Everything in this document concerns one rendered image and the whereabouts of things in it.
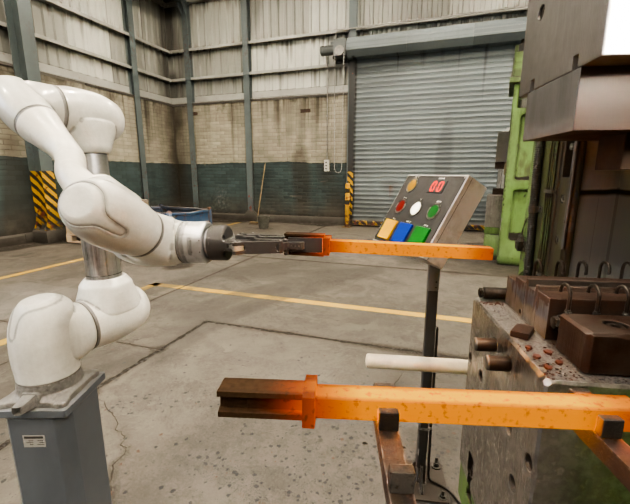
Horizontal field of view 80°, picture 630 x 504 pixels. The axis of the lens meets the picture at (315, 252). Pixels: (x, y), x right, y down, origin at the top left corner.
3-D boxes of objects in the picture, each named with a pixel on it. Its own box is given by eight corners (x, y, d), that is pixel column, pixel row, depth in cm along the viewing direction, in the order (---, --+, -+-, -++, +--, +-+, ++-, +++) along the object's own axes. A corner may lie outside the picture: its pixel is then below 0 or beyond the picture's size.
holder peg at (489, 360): (486, 373, 67) (488, 359, 66) (482, 365, 69) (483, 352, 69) (511, 374, 66) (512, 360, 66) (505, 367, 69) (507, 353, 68)
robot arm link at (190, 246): (177, 268, 77) (205, 268, 76) (173, 224, 75) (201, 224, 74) (197, 258, 86) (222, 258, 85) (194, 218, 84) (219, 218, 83)
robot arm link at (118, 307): (69, 346, 118) (130, 322, 138) (101, 356, 111) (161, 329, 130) (27, 86, 104) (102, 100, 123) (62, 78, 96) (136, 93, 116)
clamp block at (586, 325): (582, 375, 55) (588, 333, 54) (554, 348, 63) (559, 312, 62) (673, 381, 54) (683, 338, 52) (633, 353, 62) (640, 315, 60)
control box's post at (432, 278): (415, 485, 148) (432, 211, 126) (414, 477, 152) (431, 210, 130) (425, 486, 148) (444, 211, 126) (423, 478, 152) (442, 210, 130)
